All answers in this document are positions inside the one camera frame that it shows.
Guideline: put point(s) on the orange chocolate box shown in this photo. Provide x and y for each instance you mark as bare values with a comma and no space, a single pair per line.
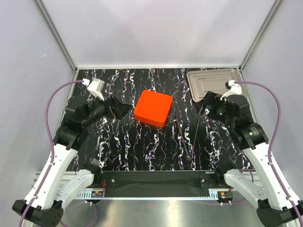
155,119

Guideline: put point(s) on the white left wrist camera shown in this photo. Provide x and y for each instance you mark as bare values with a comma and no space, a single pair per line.
96,87

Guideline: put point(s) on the orange box lid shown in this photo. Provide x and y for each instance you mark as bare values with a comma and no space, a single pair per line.
154,102

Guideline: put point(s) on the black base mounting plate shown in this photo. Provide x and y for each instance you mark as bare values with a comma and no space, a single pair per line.
202,179

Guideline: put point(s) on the silver metal tray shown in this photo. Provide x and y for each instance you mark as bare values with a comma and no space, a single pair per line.
202,81

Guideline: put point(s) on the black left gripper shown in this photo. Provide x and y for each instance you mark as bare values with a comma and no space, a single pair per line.
120,109

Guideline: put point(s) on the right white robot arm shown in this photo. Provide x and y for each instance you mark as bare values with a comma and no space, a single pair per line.
276,204

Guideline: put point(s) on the aluminium frame rail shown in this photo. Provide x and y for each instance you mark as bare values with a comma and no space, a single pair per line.
53,30

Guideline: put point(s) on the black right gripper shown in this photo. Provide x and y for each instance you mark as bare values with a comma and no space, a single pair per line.
211,99

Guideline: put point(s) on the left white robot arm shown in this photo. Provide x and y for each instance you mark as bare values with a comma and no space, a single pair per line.
45,203

